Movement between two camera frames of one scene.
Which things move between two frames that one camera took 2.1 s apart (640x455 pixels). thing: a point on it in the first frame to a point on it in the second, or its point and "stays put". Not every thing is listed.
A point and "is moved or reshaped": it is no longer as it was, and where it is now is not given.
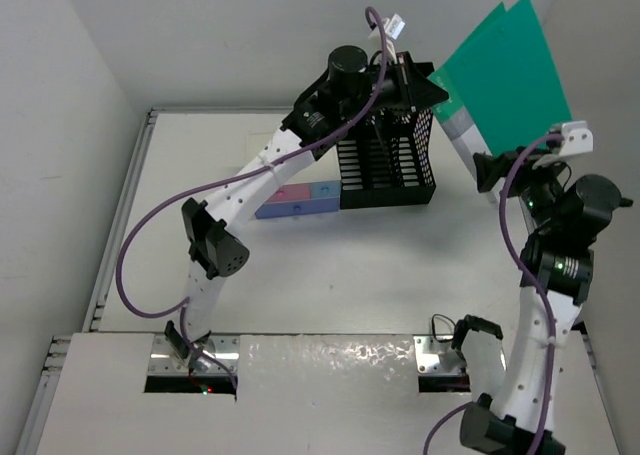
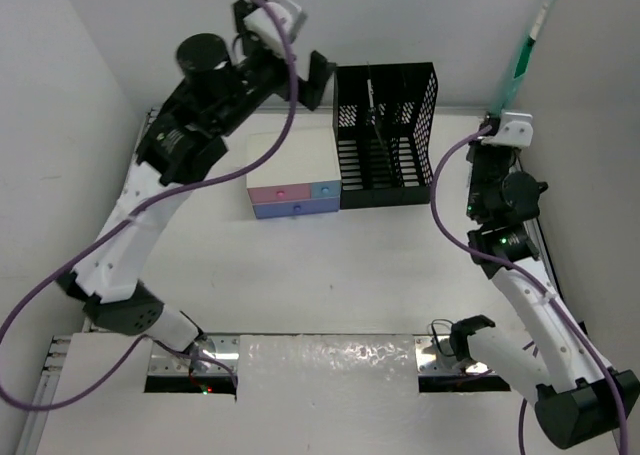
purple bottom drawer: [298, 207] stays put
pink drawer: [288, 192] stays put
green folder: [498, 91] is moved or reshaped
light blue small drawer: [325, 189] stays put
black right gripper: [533, 162] to [478, 146]
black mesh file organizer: [386, 161] stays put
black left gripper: [410, 89] to [305, 90]
